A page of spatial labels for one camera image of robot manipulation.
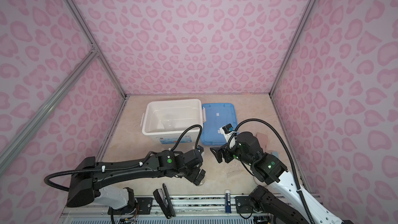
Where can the pink case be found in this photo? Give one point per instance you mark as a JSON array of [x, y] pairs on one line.
[[263, 140]]

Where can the black stapler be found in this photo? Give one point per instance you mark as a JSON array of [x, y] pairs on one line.
[[163, 199]]

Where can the clear glass flask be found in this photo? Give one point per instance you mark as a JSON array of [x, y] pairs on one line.
[[202, 182]]

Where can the blue white marker pen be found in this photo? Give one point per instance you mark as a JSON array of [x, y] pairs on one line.
[[228, 209]]

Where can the white plastic storage bin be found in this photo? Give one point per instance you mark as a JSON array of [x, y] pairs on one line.
[[188, 112]]

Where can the blue plastic bin lid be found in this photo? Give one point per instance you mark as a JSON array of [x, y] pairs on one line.
[[215, 116]]

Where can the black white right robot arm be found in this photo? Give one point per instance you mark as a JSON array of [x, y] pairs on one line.
[[278, 193]]

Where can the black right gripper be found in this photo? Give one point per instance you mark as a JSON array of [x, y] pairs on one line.
[[218, 156]]

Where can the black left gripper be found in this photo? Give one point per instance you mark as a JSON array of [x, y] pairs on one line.
[[196, 177]]

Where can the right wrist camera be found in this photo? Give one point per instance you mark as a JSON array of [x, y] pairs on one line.
[[228, 131]]

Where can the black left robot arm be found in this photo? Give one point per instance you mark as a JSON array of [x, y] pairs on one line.
[[93, 181]]

